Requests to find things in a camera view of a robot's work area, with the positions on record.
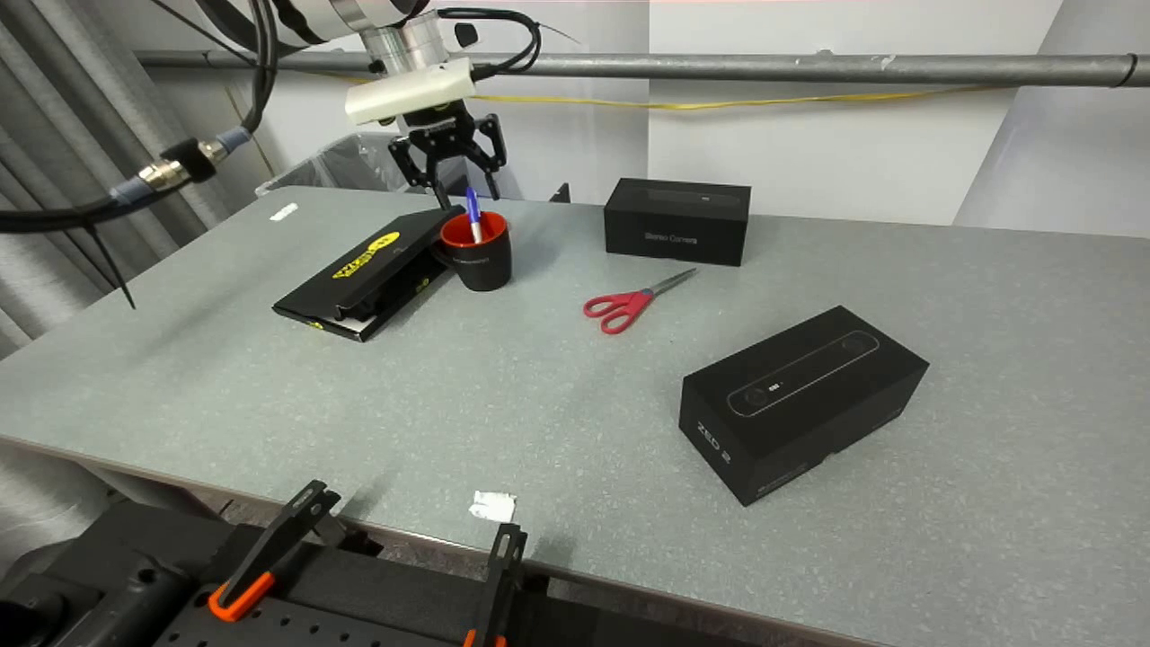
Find black mug with red inside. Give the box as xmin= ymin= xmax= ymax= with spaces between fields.
xmin=435 ymin=210 xmax=514 ymax=292

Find black perforated mount plate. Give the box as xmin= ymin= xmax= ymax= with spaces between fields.
xmin=0 ymin=499 xmax=747 ymax=647

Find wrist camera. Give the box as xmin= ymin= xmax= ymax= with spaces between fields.
xmin=345 ymin=58 xmax=477 ymax=127

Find clear plastic cover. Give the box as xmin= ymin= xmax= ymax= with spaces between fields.
xmin=255 ymin=132 xmax=526 ymax=201

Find small black camera box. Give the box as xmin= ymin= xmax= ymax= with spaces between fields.
xmin=603 ymin=177 xmax=753 ymax=268

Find grey curtain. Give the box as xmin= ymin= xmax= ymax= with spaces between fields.
xmin=0 ymin=0 xmax=236 ymax=360

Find grey metal pipe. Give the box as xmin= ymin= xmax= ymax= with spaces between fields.
xmin=135 ymin=49 xmax=1150 ymax=90

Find red scissors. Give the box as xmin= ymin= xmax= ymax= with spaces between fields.
xmin=582 ymin=267 xmax=700 ymax=336

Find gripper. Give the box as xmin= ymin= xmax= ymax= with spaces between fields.
xmin=387 ymin=97 xmax=508 ymax=213

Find flat black box yellow print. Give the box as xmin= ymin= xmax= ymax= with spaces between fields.
xmin=272 ymin=206 xmax=468 ymax=343

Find large black camera box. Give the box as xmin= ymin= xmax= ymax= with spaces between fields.
xmin=678 ymin=305 xmax=931 ymax=508

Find black and orange clamp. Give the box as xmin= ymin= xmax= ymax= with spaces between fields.
xmin=208 ymin=479 xmax=343 ymax=624
xmin=462 ymin=523 xmax=530 ymax=647

